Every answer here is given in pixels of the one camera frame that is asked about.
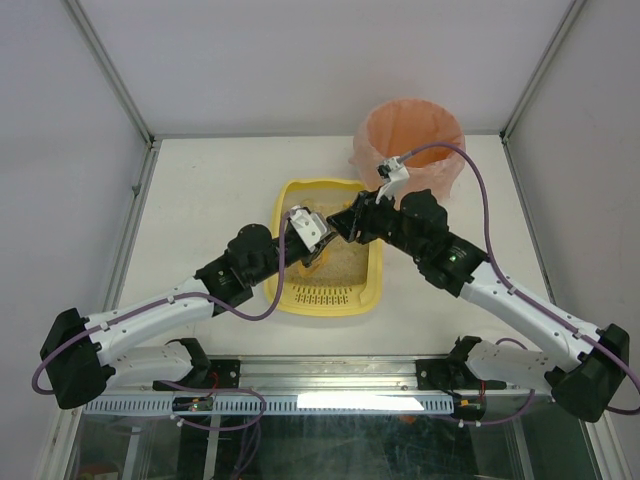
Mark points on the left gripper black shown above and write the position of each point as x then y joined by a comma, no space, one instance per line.
316,248

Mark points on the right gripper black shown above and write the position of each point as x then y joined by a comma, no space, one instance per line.
357,220

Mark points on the yellow litter box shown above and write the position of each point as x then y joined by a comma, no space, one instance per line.
331,301

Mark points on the yellow litter scoop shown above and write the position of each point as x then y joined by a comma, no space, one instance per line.
306,270

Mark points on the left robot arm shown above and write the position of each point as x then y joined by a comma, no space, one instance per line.
79,353

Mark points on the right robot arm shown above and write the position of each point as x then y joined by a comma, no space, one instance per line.
576,363

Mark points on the cat litter sand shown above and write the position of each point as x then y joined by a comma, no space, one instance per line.
348,262

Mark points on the orange lined trash bin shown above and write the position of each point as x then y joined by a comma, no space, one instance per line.
400,126

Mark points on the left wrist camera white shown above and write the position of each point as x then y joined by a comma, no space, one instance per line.
310,226

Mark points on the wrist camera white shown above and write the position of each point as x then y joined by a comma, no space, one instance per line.
310,226
394,174

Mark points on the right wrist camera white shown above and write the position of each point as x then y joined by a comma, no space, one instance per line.
394,174

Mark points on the aluminium mounting rail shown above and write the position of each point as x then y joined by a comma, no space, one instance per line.
297,374

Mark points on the white slotted cable duct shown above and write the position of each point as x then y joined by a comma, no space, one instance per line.
301,404

